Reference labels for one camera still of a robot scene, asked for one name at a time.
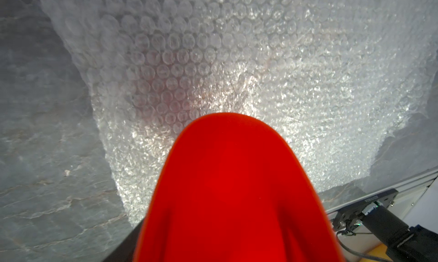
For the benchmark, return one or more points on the clear bubble wrap sheet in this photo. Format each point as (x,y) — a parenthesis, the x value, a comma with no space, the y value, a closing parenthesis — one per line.
(334,78)

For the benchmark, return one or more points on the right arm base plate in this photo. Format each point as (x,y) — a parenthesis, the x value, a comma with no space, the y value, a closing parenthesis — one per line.
(348,216)

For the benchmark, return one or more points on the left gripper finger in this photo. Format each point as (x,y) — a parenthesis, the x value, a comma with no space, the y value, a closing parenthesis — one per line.
(124,252)

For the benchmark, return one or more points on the red plastic wine glass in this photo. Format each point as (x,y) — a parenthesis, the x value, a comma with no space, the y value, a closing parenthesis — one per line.
(232,190)

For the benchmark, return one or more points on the aluminium front rail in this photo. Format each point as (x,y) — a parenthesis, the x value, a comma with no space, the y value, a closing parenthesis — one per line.
(344,195)

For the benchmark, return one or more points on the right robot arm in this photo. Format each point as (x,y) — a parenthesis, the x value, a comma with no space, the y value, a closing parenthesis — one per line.
(404,243)

